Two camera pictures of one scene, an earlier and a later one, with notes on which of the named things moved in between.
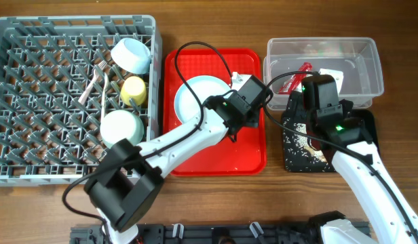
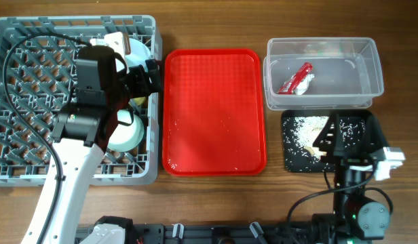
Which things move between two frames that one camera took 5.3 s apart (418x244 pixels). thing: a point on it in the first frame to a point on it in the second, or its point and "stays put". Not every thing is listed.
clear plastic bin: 354,61 stays put
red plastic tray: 247,154 stays put
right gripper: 345,106 to 349,157
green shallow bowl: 119,125 stays put
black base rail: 269,233 stays put
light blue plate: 186,105 to 139,53
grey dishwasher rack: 53,79 stays put
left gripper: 254,120 to 144,87
